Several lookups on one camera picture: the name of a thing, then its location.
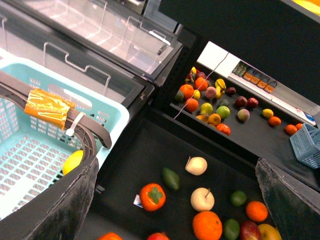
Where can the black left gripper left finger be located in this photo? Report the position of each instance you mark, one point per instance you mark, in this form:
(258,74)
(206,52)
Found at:
(59,212)

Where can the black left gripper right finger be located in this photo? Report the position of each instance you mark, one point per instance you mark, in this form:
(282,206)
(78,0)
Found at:
(294,207)

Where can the yellow lemon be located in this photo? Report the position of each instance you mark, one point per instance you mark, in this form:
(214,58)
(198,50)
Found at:
(72,162)

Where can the light blue shopping basket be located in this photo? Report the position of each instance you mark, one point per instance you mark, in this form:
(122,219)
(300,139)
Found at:
(32,151)

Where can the grey basket handle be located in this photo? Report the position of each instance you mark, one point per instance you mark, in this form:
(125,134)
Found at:
(17,92)

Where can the far white goods shelf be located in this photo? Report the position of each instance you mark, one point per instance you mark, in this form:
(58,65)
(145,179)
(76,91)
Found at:
(241,73)

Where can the yellow orange apple centre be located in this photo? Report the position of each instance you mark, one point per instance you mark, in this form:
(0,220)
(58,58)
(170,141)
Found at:
(268,232)

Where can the small orange centre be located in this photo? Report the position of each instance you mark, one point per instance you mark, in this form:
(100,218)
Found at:
(256,211)

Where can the red apple centre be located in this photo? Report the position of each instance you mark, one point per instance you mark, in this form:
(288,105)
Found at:
(249,231)

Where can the yellow orange mango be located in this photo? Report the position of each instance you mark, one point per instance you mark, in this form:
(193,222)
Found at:
(109,236)

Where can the green lime upper centre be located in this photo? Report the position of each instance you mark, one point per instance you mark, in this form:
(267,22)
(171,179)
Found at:
(238,198)

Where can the small blue basket far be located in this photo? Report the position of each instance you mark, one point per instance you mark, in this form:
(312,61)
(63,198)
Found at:
(306,145)

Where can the green lime lower centre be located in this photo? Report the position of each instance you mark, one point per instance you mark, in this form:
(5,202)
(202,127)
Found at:
(231,229)

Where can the white zip tie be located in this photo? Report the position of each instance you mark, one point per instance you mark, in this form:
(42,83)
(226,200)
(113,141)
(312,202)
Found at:
(70,131)

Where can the large orange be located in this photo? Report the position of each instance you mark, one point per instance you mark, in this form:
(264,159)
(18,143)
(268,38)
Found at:
(207,226)

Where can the white pear lower left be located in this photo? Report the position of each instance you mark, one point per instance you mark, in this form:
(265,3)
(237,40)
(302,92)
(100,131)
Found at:
(202,199)

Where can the white pear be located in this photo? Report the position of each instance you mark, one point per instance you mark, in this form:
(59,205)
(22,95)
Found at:
(202,199)
(196,165)

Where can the orange persimmon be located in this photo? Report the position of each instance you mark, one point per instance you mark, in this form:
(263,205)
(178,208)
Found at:
(152,197)

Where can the red peach left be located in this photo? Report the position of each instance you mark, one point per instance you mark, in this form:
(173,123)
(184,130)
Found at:
(158,236)

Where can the white pear upper left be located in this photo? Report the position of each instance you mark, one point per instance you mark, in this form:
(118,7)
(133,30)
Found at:
(196,165)

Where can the glass freezer cabinet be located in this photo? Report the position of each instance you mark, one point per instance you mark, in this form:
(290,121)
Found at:
(96,43)

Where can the orange tape on handle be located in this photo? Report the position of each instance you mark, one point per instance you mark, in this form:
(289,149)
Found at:
(48,107)

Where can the black shelf frame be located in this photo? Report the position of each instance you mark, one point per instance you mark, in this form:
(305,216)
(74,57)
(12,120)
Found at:
(269,49)

